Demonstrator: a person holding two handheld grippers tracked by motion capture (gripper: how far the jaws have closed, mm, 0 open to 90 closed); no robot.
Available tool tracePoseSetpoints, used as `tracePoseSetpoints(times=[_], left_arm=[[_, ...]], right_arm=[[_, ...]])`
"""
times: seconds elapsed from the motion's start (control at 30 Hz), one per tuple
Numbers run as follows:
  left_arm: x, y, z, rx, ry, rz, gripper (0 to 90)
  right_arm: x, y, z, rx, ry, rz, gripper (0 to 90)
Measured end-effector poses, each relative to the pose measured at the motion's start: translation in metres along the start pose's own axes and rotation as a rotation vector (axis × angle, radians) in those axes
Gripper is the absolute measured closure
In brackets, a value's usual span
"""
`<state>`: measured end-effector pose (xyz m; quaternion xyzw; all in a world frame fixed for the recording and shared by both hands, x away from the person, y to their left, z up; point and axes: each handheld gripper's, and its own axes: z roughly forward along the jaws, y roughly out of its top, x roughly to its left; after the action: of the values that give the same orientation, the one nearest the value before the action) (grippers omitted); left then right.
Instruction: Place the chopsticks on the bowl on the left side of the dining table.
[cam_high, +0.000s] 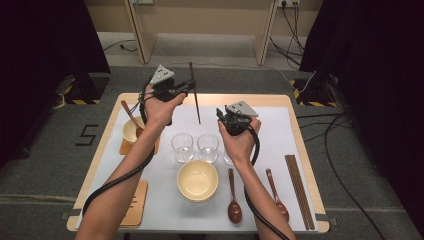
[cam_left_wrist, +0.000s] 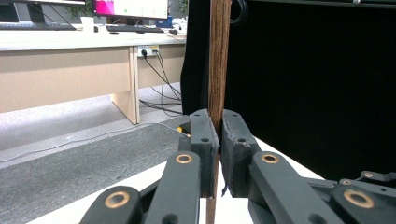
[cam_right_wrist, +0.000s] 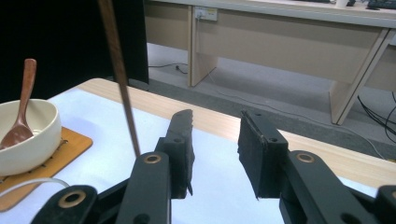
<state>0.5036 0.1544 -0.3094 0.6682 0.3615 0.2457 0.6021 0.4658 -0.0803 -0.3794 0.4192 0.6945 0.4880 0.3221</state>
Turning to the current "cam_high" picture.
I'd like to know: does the cream ceramic bowl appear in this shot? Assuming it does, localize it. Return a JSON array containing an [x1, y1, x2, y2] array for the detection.
[[121, 115, 148, 145], [176, 159, 220, 203]]

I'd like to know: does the gray tape strip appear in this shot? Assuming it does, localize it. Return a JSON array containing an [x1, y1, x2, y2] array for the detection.
[[60, 208, 82, 220], [314, 213, 338, 227]]

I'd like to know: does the row of brown chopsticks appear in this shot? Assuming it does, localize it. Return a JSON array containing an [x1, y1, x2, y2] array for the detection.
[[284, 154, 317, 232]]

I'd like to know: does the long black floor cable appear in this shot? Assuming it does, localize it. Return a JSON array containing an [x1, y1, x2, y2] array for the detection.
[[323, 112, 388, 240]]

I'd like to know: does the black curtain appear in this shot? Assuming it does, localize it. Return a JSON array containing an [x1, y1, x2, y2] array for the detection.
[[0, 0, 112, 169], [298, 0, 424, 231]]

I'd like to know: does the short black floor cable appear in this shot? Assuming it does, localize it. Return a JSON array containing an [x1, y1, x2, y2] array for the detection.
[[295, 112, 354, 144]]

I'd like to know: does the clear drinking glass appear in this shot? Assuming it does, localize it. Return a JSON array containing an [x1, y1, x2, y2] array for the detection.
[[222, 149, 236, 167], [196, 133, 220, 164], [170, 132, 195, 164]]

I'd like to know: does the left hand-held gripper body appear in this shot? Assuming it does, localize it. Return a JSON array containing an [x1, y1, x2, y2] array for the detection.
[[149, 63, 178, 103]]

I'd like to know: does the black base with striped tape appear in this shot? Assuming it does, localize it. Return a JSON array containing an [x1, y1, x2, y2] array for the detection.
[[289, 74, 340, 108], [62, 73, 111, 106]]

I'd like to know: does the black power cable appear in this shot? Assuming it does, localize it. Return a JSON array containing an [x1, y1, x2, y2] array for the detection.
[[268, 1, 305, 67], [281, 1, 306, 56]]

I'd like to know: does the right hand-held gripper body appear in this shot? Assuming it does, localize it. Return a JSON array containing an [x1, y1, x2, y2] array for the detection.
[[223, 100, 260, 137]]

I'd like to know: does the person's right hand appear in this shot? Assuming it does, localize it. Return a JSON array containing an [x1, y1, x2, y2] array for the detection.
[[218, 118, 262, 166]]

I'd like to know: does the carved wooden coaster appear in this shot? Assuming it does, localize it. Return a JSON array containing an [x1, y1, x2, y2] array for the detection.
[[118, 179, 149, 229], [118, 136, 161, 156]]

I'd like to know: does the brown wooden chopstick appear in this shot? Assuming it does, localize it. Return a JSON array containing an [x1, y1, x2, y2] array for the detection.
[[188, 61, 202, 125]]

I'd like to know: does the black sleeved gripper cable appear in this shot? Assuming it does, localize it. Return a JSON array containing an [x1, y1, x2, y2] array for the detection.
[[81, 77, 174, 217], [243, 124, 292, 240]]

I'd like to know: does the person's left hand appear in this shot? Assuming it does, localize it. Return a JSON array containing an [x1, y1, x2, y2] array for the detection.
[[143, 85, 187, 131]]

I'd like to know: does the white table mat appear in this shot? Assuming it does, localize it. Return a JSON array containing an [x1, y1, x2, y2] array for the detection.
[[75, 104, 319, 233]]

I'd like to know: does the beige office desk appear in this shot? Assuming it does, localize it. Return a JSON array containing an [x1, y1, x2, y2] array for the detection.
[[83, 0, 324, 67]]

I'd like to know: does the black floor cable with plug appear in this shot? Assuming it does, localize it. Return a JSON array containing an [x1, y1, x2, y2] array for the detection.
[[102, 39, 138, 53]]

